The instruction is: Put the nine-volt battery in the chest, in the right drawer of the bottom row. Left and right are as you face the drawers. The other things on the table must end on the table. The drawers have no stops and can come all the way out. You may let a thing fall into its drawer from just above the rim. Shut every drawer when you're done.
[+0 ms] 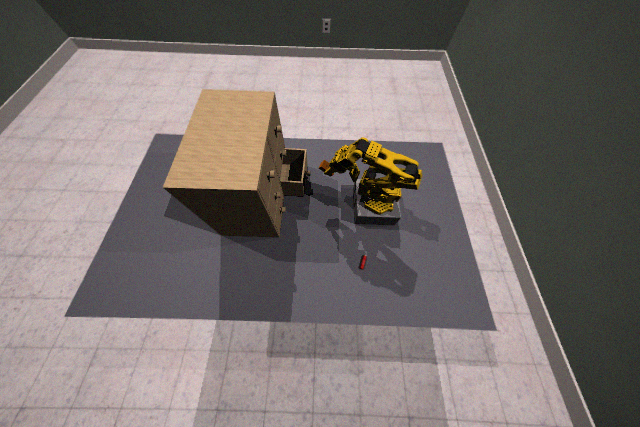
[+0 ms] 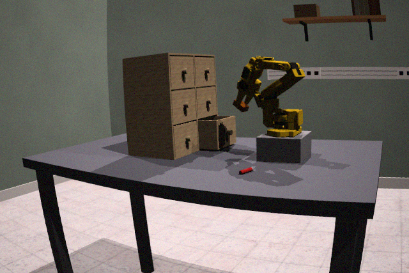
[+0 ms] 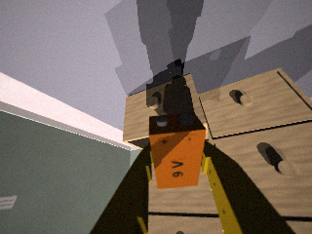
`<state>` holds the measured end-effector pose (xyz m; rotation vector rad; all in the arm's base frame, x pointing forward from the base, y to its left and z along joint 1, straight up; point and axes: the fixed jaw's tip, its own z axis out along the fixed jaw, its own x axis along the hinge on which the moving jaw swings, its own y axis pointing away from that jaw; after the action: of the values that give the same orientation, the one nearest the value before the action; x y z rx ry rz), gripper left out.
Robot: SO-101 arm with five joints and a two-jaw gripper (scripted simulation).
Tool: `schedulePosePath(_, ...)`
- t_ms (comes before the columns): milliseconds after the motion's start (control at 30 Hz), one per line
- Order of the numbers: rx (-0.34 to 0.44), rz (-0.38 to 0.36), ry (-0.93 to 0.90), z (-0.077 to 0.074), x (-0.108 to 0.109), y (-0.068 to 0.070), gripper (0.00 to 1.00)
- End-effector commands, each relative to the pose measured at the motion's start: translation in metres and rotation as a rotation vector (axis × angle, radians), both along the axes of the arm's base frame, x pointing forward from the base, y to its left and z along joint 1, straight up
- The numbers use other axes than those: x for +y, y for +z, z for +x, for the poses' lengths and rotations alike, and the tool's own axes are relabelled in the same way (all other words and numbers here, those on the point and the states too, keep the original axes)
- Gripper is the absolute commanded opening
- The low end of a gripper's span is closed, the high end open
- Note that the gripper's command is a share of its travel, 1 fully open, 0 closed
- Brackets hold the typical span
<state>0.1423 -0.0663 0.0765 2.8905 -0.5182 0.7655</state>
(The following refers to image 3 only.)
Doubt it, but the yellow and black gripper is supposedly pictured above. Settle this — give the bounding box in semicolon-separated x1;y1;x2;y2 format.
90;140;295;234

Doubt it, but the orange nine-volt battery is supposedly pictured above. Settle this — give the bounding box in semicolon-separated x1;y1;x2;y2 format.
149;112;207;189

